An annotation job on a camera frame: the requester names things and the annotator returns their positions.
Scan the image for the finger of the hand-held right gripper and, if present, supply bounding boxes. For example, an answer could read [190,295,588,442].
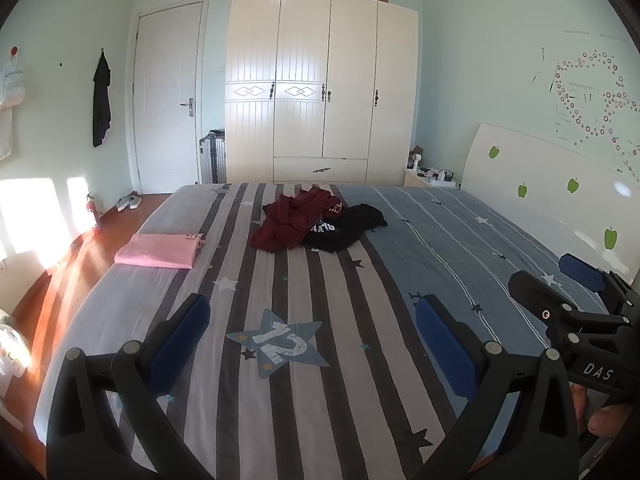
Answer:
[559,252,640,311]
[507,270,583,333]

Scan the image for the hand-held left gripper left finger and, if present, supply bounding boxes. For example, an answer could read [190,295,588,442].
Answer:
[46,292,213,480]

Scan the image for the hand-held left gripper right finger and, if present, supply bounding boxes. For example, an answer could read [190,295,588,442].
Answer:
[412,294,581,480]

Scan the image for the maroon t-shirt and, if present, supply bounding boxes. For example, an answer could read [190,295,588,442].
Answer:
[250,185,346,253]

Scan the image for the person's right hand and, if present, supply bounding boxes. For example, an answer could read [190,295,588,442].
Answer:
[572,385,638,438]

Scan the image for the white headboard with apple stickers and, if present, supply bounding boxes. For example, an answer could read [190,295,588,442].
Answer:
[460,122,640,286]

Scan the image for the pink folded garment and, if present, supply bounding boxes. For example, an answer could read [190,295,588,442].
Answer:
[114,232,207,270]

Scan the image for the striped star-print bed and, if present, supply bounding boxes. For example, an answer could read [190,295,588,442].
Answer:
[32,181,621,480]

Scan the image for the black printed t-shirt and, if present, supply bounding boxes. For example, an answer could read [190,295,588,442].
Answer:
[299,203,388,253]

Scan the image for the cream nightstand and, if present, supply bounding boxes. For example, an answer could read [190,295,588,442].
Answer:
[403,167,462,191]

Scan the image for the white plastic object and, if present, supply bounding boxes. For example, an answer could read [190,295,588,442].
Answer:
[0,310,28,431]

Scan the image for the silver upright suitcase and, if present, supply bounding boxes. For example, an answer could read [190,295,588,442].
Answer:
[198,129,227,185]

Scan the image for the cream wardrobe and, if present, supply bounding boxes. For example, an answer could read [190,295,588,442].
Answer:
[223,0,420,186]

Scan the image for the black hanging garment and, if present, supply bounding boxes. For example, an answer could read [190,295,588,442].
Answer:
[92,51,113,148]

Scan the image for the white door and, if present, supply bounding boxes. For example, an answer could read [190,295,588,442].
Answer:
[132,1,210,196]

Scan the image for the white tote bag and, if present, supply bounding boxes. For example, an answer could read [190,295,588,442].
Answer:
[0,105,16,161]

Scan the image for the white plastic bag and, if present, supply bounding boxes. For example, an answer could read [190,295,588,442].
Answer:
[0,55,27,108]

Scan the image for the heart-shaped wall sticker decor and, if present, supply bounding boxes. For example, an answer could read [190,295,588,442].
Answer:
[530,47,640,183]

